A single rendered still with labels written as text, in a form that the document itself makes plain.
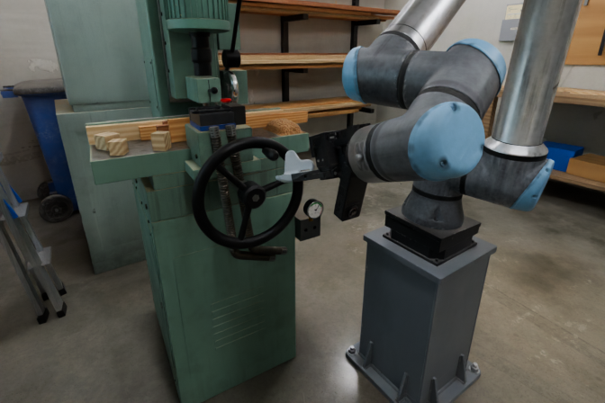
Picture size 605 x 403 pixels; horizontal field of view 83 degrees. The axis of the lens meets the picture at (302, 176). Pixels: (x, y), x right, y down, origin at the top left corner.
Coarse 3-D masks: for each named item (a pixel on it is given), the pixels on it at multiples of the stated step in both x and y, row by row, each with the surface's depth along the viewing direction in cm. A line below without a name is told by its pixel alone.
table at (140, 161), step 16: (256, 128) 115; (128, 144) 95; (144, 144) 95; (176, 144) 95; (288, 144) 106; (304, 144) 109; (96, 160) 81; (112, 160) 82; (128, 160) 84; (144, 160) 86; (160, 160) 88; (176, 160) 90; (192, 160) 91; (256, 160) 91; (96, 176) 81; (112, 176) 83; (128, 176) 85; (144, 176) 87; (192, 176) 85
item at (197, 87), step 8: (192, 80) 102; (200, 80) 98; (208, 80) 99; (216, 80) 100; (192, 88) 103; (200, 88) 99; (208, 88) 100; (192, 96) 105; (200, 96) 99; (208, 96) 101; (216, 96) 102; (208, 104) 105
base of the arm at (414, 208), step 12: (420, 192) 104; (408, 204) 109; (420, 204) 104; (432, 204) 102; (444, 204) 102; (456, 204) 103; (408, 216) 108; (420, 216) 104; (432, 216) 103; (444, 216) 102; (456, 216) 103; (444, 228) 102
